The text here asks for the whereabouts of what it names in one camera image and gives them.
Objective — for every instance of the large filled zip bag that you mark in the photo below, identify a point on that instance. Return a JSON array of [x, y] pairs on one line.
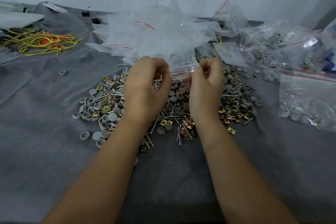
[[307, 100]]

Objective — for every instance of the person's right thumb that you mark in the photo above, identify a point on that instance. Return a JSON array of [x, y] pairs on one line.
[[188, 79]]

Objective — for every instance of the person's left fingers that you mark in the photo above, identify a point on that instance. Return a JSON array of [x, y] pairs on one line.
[[160, 66]]

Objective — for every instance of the person's right forearm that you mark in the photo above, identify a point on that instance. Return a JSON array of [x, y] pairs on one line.
[[236, 174]]

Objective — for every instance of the blue and white package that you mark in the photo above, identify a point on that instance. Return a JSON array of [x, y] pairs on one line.
[[330, 48]]

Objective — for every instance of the white paper scrap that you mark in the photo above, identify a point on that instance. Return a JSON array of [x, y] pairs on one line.
[[55, 7]]

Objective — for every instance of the bundle of grey ties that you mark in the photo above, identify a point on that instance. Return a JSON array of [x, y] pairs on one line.
[[7, 55]]

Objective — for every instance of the small black block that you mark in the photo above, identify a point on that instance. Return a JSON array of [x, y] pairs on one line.
[[96, 21], [85, 13]]

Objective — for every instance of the grey felt table cloth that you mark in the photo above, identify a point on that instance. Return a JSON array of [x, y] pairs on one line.
[[47, 132]]

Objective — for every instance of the clear zip bag red stripe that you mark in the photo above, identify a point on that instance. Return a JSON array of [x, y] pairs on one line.
[[181, 63]]

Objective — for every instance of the pile of grey plastic caps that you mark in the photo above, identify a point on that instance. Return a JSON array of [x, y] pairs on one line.
[[112, 117]]

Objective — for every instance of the pile of silver screws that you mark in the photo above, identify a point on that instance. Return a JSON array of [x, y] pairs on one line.
[[179, 134]]

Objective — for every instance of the white flat board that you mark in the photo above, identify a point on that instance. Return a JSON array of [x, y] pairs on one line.
[[18, 19]]

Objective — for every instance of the heap of filled hardware bags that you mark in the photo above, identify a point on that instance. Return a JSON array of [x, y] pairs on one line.
[[278, 45]]

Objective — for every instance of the pile of empty clear bags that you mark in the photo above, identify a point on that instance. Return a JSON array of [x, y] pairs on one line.
[[162, 29]]

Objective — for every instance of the person's left hand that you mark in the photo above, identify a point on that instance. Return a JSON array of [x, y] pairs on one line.
[[143, 92]]

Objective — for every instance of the single grey cap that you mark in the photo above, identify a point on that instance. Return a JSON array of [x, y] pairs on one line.
[[63, 72]]

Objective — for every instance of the person's left forearm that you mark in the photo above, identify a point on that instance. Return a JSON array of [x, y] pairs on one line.
[[105, 168]]

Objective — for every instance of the small bag of grey caps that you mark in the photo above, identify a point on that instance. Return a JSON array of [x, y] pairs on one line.
[[271, 74]]

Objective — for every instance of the person's right hand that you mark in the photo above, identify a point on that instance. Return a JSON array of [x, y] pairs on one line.
[[206, 95]]

